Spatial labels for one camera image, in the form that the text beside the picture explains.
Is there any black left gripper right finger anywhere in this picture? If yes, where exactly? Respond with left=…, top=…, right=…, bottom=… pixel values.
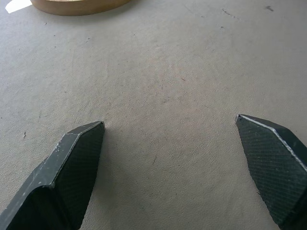
left=235, top=114, right=307, bottom=230

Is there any white tape marker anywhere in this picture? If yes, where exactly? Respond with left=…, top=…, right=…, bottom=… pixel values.
left=4, top=0, right=33, bottom=13

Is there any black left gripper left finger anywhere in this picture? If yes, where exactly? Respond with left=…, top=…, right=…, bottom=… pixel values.
left=0, top=120, right=106, bottom=230

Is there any round wooden tray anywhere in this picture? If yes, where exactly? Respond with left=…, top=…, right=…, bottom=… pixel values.
left=30, top=0, right=132, bottom=16

